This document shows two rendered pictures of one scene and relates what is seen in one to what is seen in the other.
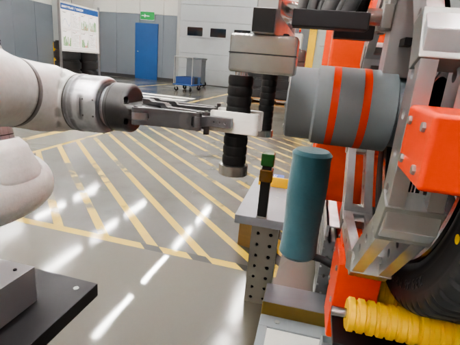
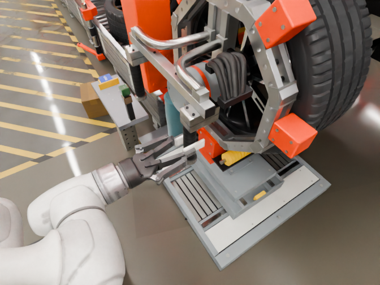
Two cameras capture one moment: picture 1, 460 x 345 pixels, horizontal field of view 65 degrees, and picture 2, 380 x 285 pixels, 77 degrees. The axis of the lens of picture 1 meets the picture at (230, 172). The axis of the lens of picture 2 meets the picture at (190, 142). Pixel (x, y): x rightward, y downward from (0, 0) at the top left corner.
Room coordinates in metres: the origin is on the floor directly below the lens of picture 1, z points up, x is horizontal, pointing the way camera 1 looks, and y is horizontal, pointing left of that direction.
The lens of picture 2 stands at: (0.24, 0.29, 1.35)
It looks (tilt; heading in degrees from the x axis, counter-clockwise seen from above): 51 degrees down; 315
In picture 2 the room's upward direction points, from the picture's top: straight up
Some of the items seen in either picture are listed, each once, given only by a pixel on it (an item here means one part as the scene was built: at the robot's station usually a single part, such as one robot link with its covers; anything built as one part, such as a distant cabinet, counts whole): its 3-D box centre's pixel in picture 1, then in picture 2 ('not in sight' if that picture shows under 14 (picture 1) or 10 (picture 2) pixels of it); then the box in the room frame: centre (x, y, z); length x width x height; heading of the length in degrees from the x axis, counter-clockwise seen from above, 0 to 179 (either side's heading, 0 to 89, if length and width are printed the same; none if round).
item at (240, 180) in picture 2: not in sight; (235, 148); (0.62, -0.44, 0.32); 0.40 x 0.30 x 0.28; 168
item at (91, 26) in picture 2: not in sight; (93, 33); (2.31, -0.56, 0.30); 0.09 x 0.05 x 0.50; 168
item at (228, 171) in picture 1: (237, 123); (189, 143); (0.54, 0.00, 0.83); 0.04 x 0.04 x 0.16
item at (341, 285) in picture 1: (369, 294); (219, 139); (0.65, -0.31, 0.48); 0.16 x 0.12 x 0.17; 78
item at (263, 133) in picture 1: (266, 103); (137, 80); (0.87, -0.07, 0.83); 0.04 x 0.04 x 0.16
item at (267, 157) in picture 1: (268, 159); (124, 90); (1.08, -0.11, 0.64); 0.04 x 0.04 x 0.04; 78
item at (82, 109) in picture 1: (96, 104); (112, 182); (0.58, 0.22, 0.83); 0.09 x 0.06 x 0.09; 169
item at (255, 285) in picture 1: (263, 250); (124, 123); (1.30, -0.16, 0.21); 0.10 x 0.10 x 0.42; 78
